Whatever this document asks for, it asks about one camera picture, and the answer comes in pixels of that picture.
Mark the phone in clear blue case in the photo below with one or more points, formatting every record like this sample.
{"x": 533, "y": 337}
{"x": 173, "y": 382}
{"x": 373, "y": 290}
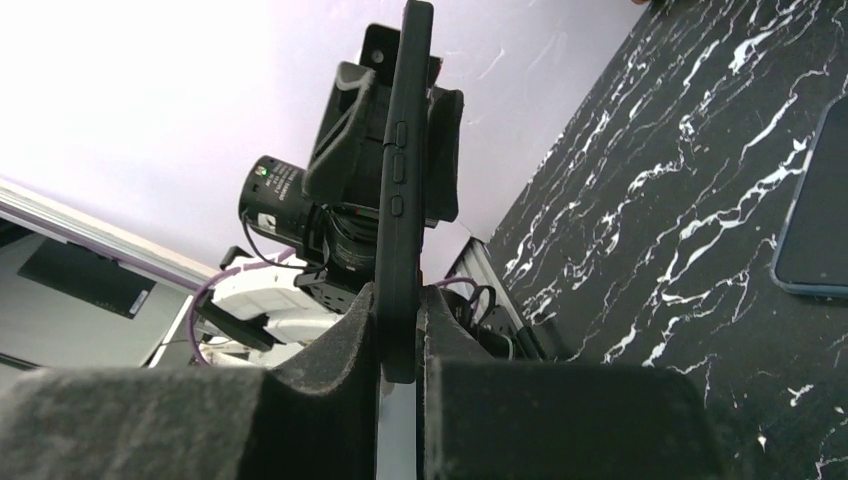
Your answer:
{"x": 811, "y": 255}

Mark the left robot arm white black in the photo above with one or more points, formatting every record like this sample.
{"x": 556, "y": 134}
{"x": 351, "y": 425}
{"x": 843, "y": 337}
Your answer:
{"x": 295, "y": 296}

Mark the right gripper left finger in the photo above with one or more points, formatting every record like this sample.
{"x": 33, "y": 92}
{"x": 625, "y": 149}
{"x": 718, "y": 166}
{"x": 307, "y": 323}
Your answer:
{"x": 312, "y": 417}

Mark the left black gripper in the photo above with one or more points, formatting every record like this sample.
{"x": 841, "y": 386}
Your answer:
{"x": 345, "y": 167}

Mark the black phone case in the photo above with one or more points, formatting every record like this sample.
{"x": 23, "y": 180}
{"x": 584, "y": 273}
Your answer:
{"x": 401, "y": 218}

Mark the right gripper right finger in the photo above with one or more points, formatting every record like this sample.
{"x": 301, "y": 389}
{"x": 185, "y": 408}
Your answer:
{"x": 486, "y": 418}

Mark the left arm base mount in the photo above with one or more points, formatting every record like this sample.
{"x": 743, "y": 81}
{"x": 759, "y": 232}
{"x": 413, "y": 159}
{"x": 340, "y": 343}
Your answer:
{"x": 490, "y": 319}

